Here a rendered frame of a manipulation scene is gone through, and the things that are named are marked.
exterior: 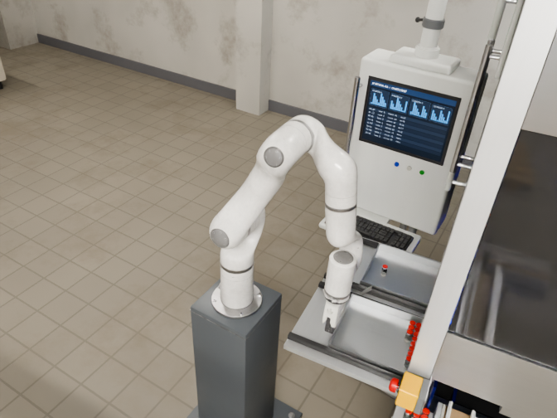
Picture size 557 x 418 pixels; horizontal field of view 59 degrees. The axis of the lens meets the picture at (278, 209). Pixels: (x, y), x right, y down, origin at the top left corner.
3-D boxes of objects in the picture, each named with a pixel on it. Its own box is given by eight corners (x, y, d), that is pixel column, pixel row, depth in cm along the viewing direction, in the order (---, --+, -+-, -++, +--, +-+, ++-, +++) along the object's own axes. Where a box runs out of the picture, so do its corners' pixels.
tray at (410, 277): (458, 275, 198) (461, 269, 196) (448, 318, 178) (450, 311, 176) (377, 249, 209) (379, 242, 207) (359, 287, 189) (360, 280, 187)
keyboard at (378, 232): (414, 239, 228) (414, 235, 227) (403, 255, 218) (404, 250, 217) (336, 210, 245) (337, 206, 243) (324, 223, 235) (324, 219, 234)
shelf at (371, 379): (459, 271, 203) (461, 268, 202) (424, 407, 150) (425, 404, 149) (350, 236, 218) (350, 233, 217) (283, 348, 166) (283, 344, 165)
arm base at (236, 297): (201, 304, 181) (198, 267, 170) (230, 275, 194) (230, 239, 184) (243, 327, 173) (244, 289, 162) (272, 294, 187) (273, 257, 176)
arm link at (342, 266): (331, 274, 161) (320, 291, 154) (336, 243, 153) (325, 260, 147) (355, 283, 158) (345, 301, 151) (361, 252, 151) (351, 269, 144)
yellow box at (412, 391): (424, 395, 142) (430, 380, 138) (419, 415, 137) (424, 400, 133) (399, 385, 145) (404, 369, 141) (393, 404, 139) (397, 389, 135)
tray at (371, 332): (443, 332, 173) (444, 325, 171) (428, 390, 153) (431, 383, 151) (351, 299, 183) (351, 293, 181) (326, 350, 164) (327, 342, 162)
